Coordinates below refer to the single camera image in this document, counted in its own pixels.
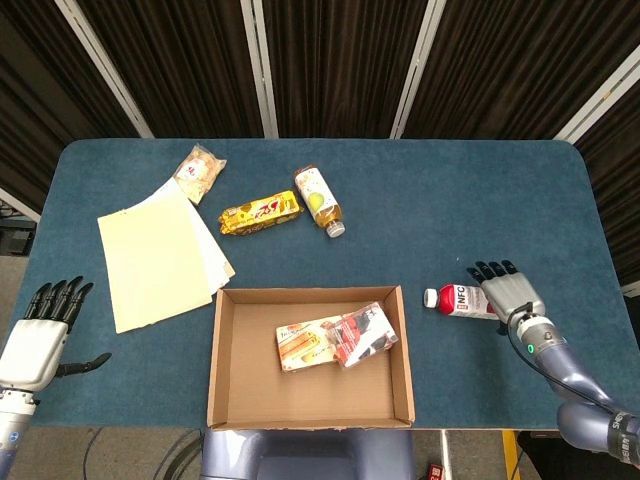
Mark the yellow apple tea bottle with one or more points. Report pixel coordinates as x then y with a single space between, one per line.
320 200

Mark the yellow floor tape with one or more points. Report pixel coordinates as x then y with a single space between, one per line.
509 450

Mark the white partition frame post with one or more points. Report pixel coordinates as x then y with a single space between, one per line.
417 70
260 70
600 102
105 70
20 205

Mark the gold biscuit packet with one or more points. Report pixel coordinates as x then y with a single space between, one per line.
260 212

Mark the small red tag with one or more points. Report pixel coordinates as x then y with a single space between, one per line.
435 471

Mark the white table leg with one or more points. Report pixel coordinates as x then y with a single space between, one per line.
444 445

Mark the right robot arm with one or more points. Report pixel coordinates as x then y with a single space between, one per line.
565 360

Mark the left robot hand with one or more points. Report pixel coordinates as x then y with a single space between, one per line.
30 355

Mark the clear box of red candies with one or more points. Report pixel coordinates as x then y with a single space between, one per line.
360 335

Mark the clear snack bag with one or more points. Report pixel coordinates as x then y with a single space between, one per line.
197 172

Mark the white paper sheet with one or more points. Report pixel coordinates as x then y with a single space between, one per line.
215 260

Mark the dark pleated partition panel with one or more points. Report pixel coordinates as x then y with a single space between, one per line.
190 65
40 100
340 65
620 200
510 60

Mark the grey-blue robot torso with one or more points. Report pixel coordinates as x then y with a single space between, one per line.
300 455

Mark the blue felt table cover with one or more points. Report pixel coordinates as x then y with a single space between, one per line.
450 225

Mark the cream paper sheet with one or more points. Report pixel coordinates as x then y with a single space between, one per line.
150 260

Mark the red juice bottle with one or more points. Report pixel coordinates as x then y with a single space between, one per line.
457 300

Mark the open brown cardboard box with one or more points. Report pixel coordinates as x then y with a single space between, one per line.
260 390

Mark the black floor equipment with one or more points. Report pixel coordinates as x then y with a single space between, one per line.
540 450

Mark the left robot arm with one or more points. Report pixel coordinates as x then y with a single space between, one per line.
12 430

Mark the orange snack packet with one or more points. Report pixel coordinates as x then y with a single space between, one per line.
300 347

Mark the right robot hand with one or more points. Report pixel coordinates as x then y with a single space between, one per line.
515 297

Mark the black equipment case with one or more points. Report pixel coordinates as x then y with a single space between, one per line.
17 240

